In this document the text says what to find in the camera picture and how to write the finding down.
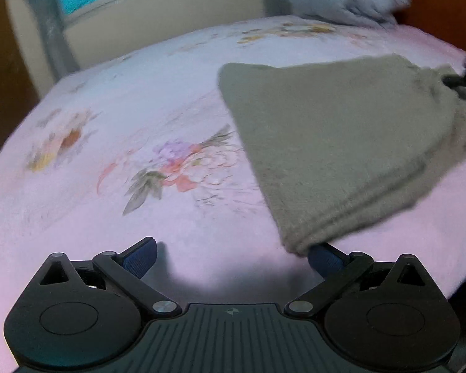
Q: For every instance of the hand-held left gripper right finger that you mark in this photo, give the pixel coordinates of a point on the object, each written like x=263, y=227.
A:
x=328, y=260

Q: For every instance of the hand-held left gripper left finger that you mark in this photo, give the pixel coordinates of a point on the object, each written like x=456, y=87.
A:
x=139, y=258

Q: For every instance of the olive green towel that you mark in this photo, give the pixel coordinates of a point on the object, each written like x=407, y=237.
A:
x=326, y=143

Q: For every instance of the bed with pink floral sheet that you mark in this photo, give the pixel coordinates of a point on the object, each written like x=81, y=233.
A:
x=120, y=124

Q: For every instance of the brown wooden door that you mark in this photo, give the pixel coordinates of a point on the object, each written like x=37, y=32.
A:
x=6, y=66

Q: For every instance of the grey curtain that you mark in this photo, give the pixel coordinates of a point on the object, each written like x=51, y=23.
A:
x=48, y=19

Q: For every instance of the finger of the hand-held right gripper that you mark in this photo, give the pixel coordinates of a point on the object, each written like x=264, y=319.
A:
x=464, y=77

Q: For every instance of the orange wooden headboard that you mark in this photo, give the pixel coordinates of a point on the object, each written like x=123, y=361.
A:
x=439, y=0

